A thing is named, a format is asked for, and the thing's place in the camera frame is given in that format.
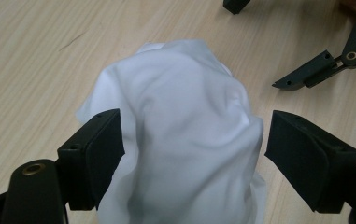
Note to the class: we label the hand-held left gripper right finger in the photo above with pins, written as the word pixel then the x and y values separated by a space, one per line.
pixel 312 161

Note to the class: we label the white cloth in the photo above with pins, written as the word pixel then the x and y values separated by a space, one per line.
pixel 185 130

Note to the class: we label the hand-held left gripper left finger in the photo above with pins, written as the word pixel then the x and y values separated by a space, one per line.
pixel 91 158

